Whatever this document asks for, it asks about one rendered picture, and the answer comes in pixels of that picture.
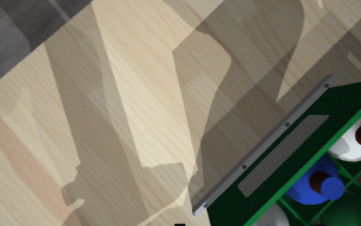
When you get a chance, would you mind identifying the green bottle crate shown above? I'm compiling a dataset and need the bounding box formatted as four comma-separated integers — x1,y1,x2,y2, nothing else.
207,82,361,226

